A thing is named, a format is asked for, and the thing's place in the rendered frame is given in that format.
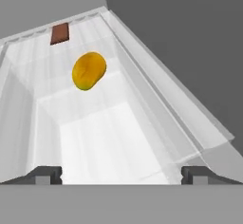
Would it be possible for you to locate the yellow orange mango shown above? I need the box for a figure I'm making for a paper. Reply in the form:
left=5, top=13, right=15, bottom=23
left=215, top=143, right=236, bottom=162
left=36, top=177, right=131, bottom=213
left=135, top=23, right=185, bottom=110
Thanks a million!
left=71, top=51, right=107, bottom=92

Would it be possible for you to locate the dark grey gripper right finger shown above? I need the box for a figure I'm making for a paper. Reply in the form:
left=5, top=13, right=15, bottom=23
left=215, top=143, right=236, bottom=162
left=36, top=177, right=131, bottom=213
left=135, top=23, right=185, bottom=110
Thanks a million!
left=180, top=166, right=243, bottom=185

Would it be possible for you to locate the white fridge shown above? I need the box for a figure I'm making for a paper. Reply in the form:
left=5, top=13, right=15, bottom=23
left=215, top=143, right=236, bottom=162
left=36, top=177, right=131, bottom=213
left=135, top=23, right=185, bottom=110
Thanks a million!
left=0, top=5, right=243, bottom=185

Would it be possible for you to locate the brown rectangular block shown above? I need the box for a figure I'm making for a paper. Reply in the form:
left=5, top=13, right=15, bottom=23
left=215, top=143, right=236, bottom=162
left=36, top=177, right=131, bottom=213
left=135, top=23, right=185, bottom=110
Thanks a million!
left=49, top=22, right=70, bottom=47

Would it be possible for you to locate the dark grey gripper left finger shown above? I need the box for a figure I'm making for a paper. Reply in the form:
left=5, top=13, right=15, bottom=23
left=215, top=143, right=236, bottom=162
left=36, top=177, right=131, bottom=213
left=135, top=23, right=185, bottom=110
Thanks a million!
left=0, top=166, right=64, bottom=185

